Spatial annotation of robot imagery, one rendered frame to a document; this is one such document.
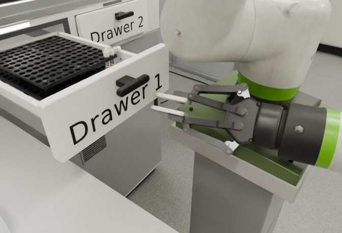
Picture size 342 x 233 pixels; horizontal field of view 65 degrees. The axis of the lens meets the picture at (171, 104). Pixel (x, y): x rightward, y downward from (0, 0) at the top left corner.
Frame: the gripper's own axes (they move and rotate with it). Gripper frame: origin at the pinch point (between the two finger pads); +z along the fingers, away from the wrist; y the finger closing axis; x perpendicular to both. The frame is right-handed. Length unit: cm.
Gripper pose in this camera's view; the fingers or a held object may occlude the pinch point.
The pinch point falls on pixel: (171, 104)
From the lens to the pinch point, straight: 52.6
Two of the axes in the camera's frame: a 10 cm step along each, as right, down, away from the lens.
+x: -3.7, -1.8, -9.1
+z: -9.0, -2.0, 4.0
